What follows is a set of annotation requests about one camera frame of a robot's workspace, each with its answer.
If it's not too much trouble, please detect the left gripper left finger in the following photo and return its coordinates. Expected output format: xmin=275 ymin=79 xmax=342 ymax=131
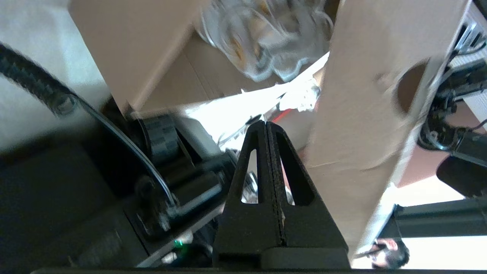
xmin=212 ymin=120 xmax=285 ymax=252

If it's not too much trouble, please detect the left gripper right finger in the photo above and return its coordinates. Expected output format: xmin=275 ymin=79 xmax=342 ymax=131
xmin=266 ymin=122 xmax=350 ymax=250

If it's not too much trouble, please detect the brown cardboard shoe box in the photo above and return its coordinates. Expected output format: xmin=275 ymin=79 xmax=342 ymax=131
xmin=68 ymin=0 xmax=474 ymax=263

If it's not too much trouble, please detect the white lace-up sneaker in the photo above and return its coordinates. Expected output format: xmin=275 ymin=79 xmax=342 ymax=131
xmin=266 ymin=0 xmax=336 ymax=82
xmin=198 ymin=0 xmax=278 ymax=82

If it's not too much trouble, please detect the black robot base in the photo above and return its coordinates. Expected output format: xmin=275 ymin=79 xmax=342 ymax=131
xmin=0 ymin=110 xmax=236 ymax=274

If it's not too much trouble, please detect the person with dark hair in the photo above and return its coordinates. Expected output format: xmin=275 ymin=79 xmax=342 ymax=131
xmin=354 ymin=237 xmax=411 ymax=270

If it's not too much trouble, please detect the black corrugated cable conduit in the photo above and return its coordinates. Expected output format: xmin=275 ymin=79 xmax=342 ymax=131
xmin=0 ymin=43 xmax=179 ymax=213

